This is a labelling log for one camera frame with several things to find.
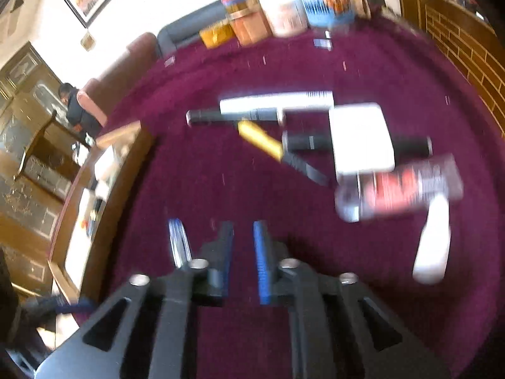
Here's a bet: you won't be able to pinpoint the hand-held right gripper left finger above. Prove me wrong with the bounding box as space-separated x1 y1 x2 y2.
33 221 236 379

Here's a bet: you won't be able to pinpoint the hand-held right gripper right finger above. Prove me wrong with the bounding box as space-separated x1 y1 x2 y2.
252 220 450 379

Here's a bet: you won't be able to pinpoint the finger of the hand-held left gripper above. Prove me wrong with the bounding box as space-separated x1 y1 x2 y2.
35 296 98 318

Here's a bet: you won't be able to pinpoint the blue clear ballpoint pen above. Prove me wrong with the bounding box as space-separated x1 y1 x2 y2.
168 218 195 270

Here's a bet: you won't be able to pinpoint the brown cardboard box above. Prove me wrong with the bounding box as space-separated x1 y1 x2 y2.
48 120 155 312

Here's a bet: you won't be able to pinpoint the long black marker red ends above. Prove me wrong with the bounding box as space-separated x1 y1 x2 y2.
283 132 433 156

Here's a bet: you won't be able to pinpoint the white power adapter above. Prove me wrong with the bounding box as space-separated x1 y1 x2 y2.
94 146 121 184

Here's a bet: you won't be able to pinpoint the maroon tablecloth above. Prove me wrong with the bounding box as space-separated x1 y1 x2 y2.
79 12 505 379

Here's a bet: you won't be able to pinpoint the yellow and black pen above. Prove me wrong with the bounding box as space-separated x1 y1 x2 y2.
237 120 330 187

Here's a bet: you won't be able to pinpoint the carved wooden cabinet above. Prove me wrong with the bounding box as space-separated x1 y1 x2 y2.
0 41 80 297

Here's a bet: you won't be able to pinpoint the black double-ended marker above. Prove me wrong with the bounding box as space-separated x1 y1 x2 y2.
186 107 285 127

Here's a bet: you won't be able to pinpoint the black electrical tape roll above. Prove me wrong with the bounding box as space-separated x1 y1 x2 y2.
335 154 465 222

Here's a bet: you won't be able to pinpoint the dark wooden chair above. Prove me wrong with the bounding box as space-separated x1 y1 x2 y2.
16 111 93 184

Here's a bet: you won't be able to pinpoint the white rectangular box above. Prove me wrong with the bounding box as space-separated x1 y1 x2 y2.
328 103 396 184

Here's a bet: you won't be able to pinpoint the white marker pen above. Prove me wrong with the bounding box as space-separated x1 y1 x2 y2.
219 91 335 116

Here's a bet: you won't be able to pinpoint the white small bottle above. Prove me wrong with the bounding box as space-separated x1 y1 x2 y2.
411 195 451 286

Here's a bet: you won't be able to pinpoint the maroon chair white cover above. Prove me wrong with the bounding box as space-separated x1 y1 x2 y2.
118 32 163 99

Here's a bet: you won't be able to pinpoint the yellow tape roll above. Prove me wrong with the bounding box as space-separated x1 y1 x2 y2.
199 19 236 50

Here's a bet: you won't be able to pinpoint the dark grey sofa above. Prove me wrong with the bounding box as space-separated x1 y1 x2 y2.
157 0 269 58

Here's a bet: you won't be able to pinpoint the orange tin jar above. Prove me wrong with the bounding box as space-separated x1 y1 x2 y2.
229 8 274 47

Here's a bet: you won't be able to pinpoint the white plastic tub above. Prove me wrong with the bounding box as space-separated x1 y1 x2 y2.
262 0 309 39

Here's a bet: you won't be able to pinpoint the stack of coloured tape rolls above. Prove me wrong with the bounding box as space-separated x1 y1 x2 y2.
220 0 253 17

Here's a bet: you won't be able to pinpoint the clear jar blue label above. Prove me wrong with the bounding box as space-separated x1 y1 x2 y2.
298 0 356 29

